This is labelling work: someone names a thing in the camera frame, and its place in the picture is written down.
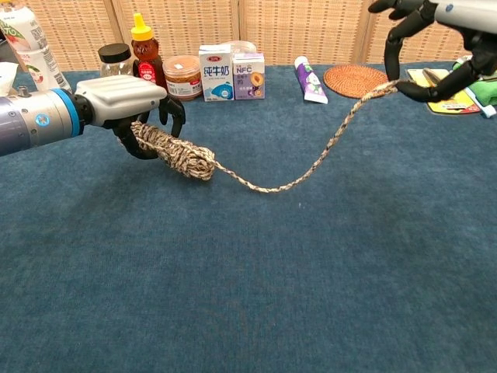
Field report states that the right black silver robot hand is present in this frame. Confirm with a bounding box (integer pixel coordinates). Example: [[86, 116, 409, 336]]
[[367, 0, 497, 104]]

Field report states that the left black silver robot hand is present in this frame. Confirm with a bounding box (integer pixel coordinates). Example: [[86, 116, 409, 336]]
[[73, 75, 186, 161]]

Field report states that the beige braided rope bundle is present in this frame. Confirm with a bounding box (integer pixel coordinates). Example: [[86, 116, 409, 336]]
[[130, 79, 401, 194]]

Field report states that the black lid glass jar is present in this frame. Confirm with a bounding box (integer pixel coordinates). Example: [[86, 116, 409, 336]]
[[97, 43, 135, 78]]

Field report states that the bear shaped honey bottle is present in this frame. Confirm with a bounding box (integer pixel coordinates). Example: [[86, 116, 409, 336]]
[[130, 12, 169, 92]]

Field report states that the round tub red label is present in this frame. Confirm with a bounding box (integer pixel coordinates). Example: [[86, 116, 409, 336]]
[[162, 55, 203, 102]]

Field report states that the folded green towel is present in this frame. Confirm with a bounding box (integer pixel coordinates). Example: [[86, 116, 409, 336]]
[[452, 56, 497, 106]]

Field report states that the razor in yellow pack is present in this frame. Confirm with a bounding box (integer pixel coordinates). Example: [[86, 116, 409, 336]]
[[405, 68, 482, 114]]

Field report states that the yellow cap drink bottle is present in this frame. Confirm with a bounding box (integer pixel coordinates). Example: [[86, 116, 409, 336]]
[[0, 5, 73, 94]]

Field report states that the white blue milk carton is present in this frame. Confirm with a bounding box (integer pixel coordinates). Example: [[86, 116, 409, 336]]
[[198, 44, 236, 103]]

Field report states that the white plastic pouch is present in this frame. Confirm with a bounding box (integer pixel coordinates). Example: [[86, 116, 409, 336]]
[[0, 61, 19, 97]]

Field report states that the purple juice carton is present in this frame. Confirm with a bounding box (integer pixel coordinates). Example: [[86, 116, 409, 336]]
[[231, 52, 266, 101]]

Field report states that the round woven coaster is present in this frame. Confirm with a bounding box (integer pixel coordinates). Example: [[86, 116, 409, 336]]
[[323, 64, 395, 99]]

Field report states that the clear round clip container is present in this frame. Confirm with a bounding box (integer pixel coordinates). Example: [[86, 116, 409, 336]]
[[223, 40, 258, 55]]

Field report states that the bamboo folding screen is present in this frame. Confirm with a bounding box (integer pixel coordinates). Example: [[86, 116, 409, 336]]
[[0, 0, 497, 73]]

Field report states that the white purple toothpaste tube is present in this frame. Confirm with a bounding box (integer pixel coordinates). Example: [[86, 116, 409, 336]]
[[294, 55, 329, 105]]

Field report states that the blue table carpet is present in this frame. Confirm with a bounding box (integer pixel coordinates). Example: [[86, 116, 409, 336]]
[[0, 61, 497, 373]]

